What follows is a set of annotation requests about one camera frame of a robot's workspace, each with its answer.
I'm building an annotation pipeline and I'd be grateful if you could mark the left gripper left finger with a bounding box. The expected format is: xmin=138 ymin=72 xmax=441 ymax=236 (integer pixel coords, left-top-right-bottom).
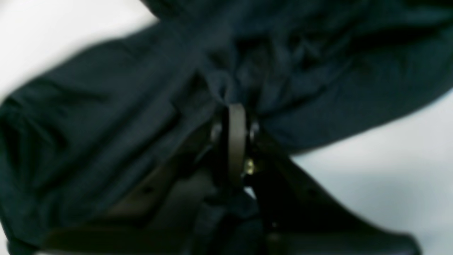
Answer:
xmin=42 ymin=106 xmax=234 ymax=255

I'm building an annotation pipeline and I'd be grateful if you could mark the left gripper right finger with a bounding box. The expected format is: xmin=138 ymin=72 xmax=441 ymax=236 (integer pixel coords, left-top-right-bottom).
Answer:
xmin=228 ymin=104 xmax=421 ymax=255

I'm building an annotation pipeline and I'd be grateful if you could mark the black t-shirt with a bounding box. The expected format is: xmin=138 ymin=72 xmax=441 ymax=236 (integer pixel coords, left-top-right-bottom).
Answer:
xmin=1 ymin=0 xmax=452 ymax=255

